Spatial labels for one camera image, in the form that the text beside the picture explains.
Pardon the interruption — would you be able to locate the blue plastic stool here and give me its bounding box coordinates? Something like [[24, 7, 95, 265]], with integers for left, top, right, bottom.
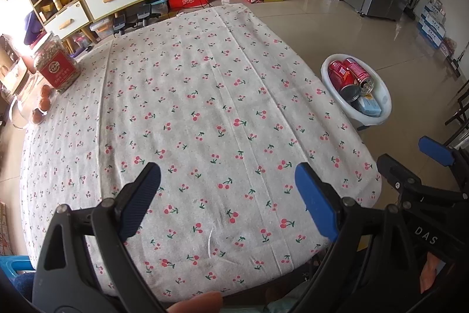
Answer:
[[0, 256, 35, 277]]

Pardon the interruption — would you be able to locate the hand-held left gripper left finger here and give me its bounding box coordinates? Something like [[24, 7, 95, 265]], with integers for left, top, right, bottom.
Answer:
[[32, 162, 167, 313]]

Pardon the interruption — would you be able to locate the purple cloth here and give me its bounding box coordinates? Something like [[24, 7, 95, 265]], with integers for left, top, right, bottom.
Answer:
[[24, 10, 46, 44]]

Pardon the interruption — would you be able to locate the white plastic bin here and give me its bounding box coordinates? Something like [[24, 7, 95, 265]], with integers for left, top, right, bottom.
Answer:
[[321, 53, 392, 132]]

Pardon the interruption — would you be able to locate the red drink can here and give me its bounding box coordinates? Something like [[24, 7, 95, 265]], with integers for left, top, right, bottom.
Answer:
[[328, 60, 361, 88], [342, 57, 375, 97]]

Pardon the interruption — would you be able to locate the dark tin can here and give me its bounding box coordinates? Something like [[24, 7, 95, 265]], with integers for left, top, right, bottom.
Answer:
[[339, 85, 361, 104]]

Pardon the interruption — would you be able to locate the cherry print tablecloth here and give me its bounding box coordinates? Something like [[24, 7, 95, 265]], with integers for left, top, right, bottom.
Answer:
[[20, 3, 383, 302]]

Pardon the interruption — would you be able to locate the clear glass bowl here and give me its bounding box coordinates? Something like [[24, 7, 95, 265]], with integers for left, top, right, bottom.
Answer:
[[9, 71, 55, 130]]

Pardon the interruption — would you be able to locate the person's left hand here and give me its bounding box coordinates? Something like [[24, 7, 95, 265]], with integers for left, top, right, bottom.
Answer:
[[166, 292, 224, 313]]

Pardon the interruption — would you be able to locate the stack of blue white cartons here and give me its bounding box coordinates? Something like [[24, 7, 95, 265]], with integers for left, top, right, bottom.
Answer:
[[418, 0, 449, 50]]

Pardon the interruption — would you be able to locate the white drawer wooden handle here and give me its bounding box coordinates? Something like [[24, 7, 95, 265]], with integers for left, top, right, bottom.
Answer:
[[84, 0, 142, 20], [45, 1, 90, 38]]

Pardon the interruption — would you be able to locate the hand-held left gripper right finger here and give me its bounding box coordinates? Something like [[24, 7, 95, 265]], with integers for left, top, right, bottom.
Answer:
[[295, 163, 411, 313]]

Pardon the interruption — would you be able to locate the dark wooden chair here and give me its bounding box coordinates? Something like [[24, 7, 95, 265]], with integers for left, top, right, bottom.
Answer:
[[445, 75, 469, 148]]

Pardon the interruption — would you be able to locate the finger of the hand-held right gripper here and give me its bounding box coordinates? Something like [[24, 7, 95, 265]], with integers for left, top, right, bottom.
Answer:
[[377, 153, 424, 210], [419, 136, 469, 189]]

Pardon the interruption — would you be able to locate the clear jar red label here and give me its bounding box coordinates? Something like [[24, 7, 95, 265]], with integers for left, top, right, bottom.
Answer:
[[32, 31, 81, 94]]

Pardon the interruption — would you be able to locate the blue box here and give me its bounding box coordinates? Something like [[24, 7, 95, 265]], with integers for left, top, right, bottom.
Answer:
[[354, 95, 382, 116]]

